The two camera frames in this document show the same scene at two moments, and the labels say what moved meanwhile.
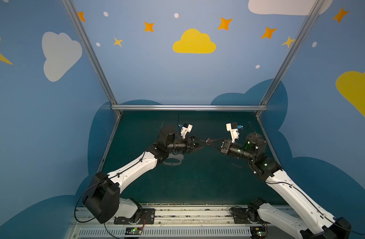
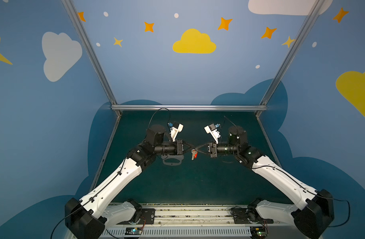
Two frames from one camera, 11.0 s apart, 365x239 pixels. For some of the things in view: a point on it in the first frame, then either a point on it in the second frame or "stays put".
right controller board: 258,232 stays put
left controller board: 133,231 stays put
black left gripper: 190,143 to 179,147
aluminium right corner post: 304,28 stays put
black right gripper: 225,146 to 213,149
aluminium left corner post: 91,54 stays put
